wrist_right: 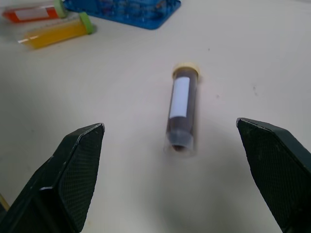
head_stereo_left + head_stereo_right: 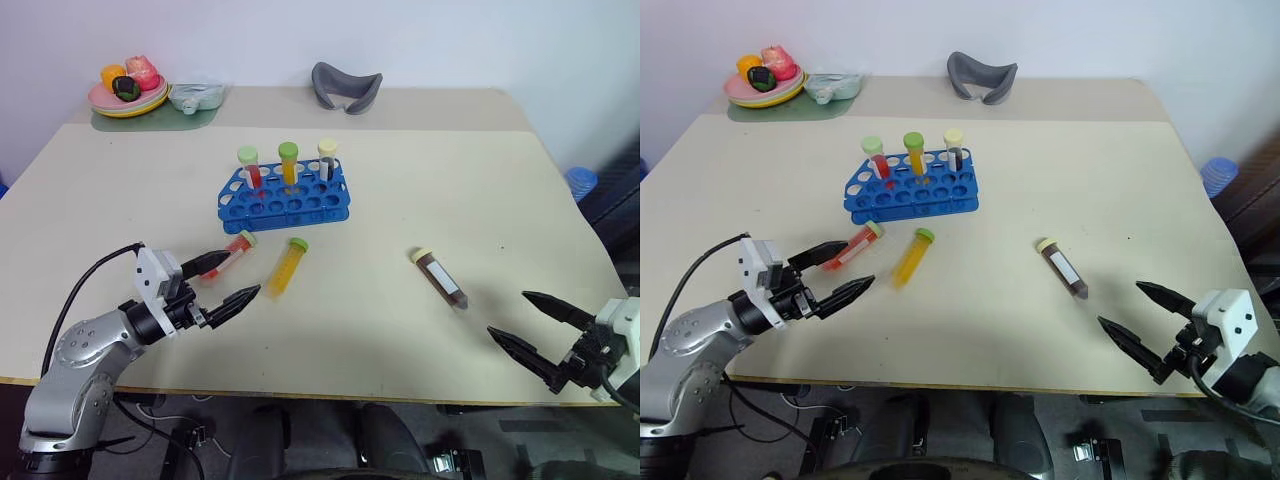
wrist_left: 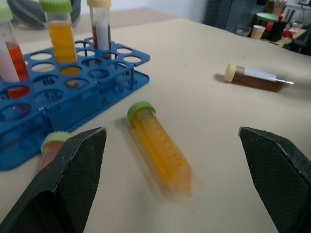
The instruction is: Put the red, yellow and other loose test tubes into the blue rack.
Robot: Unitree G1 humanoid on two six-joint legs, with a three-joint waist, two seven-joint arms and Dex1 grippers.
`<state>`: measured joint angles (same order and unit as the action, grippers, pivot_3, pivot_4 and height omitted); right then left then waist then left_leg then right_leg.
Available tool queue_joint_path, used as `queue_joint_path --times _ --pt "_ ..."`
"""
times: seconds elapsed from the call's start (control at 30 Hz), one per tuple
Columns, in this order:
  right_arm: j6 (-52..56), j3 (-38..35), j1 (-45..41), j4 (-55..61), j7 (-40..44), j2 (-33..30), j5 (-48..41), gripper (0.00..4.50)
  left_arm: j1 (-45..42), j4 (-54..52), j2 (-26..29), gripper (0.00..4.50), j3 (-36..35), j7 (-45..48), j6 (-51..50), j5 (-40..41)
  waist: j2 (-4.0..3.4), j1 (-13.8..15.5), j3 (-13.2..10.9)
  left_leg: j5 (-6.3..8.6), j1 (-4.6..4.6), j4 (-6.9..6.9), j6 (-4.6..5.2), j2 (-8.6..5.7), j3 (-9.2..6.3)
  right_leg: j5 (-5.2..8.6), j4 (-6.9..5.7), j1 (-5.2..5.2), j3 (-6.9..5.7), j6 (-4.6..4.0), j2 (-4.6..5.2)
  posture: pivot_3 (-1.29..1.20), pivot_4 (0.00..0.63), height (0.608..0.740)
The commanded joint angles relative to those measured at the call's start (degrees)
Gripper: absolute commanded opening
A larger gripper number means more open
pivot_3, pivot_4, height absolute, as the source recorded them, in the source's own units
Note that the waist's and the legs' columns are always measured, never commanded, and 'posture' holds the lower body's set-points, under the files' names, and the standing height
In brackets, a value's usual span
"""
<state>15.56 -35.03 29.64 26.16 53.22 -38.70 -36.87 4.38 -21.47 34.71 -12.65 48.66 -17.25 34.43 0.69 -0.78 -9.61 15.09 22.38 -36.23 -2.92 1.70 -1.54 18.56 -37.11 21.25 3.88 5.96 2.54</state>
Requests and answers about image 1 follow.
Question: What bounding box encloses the dark liquid tube, yellow cap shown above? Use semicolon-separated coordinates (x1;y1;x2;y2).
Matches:
164;62;201;153

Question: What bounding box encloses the orange liquid tube, green cap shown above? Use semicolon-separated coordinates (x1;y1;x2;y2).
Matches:
1;0;66;23

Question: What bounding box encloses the yellow liquid tube, green cap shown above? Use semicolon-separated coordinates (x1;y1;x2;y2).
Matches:
17;12;94;50

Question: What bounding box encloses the blue tube rack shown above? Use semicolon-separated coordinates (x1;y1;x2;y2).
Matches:
62;0;182;30

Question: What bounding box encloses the yellow-edged dark object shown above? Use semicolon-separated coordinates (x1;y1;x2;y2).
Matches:
0;193;10;212

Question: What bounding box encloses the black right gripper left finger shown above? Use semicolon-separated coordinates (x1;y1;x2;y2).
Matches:
0;122;106;233

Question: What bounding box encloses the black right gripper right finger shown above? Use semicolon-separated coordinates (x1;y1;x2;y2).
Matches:
235;117;311;233

